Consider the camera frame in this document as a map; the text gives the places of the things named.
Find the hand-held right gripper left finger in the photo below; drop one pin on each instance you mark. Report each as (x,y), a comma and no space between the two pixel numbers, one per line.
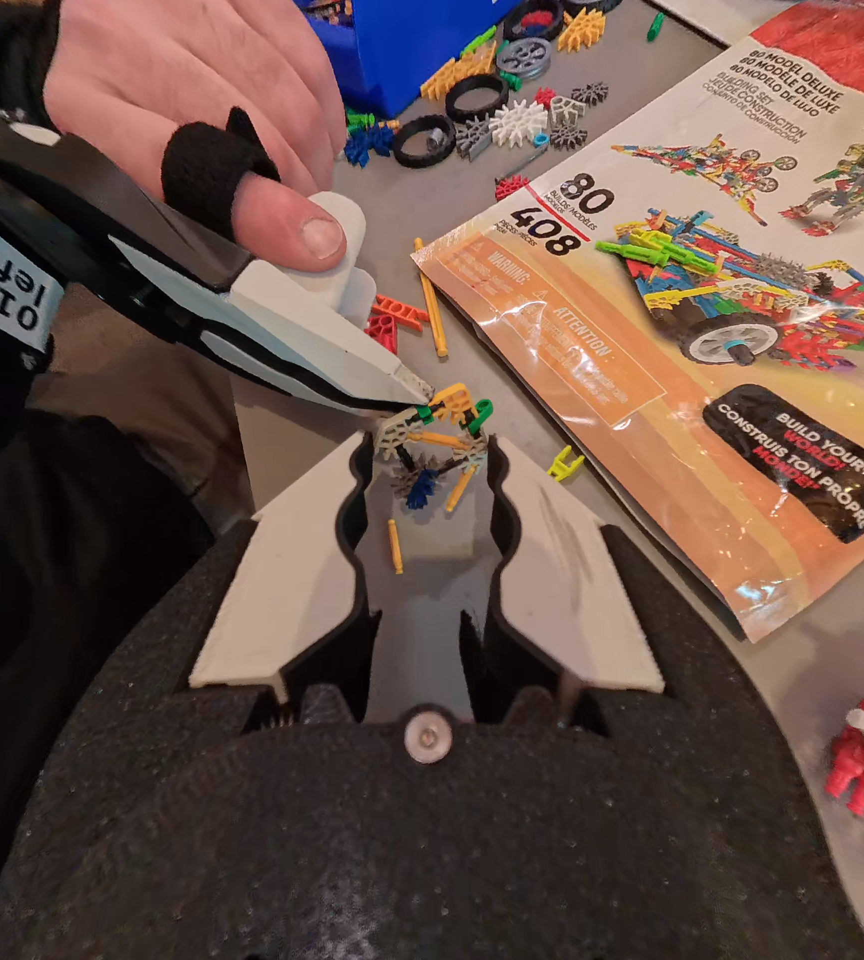
(282,600)

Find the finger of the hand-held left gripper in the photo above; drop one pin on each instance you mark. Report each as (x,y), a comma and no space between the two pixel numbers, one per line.
(251,356)
(312,337)

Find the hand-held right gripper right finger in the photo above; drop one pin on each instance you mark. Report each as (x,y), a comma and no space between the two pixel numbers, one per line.
(574,600)

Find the short yellow rod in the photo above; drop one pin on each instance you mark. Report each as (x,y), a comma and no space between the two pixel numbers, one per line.
(462,487)
(396,547)

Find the yellow clip connector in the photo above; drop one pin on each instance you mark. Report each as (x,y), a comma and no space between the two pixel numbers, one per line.
(565,465)

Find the small multicolour toy assembly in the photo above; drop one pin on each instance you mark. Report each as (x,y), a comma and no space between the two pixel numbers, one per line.
(432,439)

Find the person's left hand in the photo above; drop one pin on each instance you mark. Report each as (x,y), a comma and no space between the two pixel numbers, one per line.
(176,67)

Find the red fan connector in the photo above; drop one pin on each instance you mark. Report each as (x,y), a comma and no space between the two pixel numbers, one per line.
(383,334)

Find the orange ladder connector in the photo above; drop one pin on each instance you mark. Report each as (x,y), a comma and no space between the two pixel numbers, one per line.
(402,311)

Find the long yellow rod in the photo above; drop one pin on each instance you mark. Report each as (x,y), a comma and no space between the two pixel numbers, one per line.
(430,300)

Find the black toy tyre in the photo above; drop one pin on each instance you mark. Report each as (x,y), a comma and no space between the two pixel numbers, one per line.
(513,22)
(405,131)
(458,90)

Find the construction toy set plastic bag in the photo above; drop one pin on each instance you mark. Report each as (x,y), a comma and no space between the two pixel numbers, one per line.
(627,375)

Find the small grey spacer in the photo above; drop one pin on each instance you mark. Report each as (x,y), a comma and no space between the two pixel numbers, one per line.
(435,139)

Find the person's black top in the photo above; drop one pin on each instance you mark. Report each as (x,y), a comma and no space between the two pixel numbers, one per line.
(41,637)

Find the red half-round connector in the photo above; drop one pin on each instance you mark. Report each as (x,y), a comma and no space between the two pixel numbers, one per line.
(510,187)

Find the thin grey rod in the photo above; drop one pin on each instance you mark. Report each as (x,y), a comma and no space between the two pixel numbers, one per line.
(522,163)

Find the pile of toy connectors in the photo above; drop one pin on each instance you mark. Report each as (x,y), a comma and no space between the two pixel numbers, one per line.
(447,75)

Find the white snowflake connector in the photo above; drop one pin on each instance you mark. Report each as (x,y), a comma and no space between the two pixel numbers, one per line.
(518,122)

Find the large blue plastic bin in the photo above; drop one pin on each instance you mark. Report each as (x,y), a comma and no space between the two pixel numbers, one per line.
(402,45)

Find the grey wheel hub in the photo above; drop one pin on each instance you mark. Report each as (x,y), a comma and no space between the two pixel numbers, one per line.
(524,56)

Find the yellow snowflake connector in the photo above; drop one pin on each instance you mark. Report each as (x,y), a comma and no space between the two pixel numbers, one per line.
(580,30)

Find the short green rod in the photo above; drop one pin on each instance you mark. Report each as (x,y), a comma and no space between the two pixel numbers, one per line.
(655,25)

